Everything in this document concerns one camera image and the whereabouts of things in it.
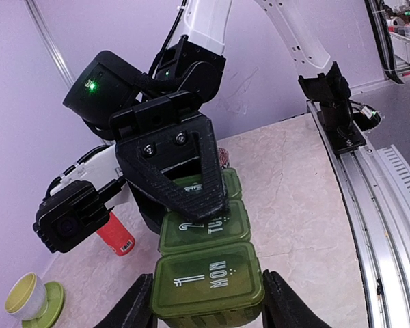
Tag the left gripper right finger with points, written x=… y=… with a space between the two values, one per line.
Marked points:
x=283 y=307

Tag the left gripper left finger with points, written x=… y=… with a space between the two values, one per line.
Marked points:
x=133 y=309

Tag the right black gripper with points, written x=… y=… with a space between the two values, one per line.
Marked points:
x=174 y=168

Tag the green weekly pill organizer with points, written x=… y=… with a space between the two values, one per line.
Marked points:
x=209 y=274

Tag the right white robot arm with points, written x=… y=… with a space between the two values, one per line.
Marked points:
x=191 y=59

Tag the red pill bottle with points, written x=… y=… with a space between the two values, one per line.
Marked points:
x=116 y=236

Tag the red patterned oval tin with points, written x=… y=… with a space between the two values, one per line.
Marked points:
x=224 y=159

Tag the green saucer plate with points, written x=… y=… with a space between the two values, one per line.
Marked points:
x=52 y=307

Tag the green and white bowl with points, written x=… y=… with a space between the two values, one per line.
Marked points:
x=27 y=299

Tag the front aluminium rail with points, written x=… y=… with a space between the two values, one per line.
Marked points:
x=375 y=186

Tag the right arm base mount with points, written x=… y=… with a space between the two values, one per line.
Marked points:
x=342 y=119

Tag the left aluminium frame post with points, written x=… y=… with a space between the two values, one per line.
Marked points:
x=49 y=43

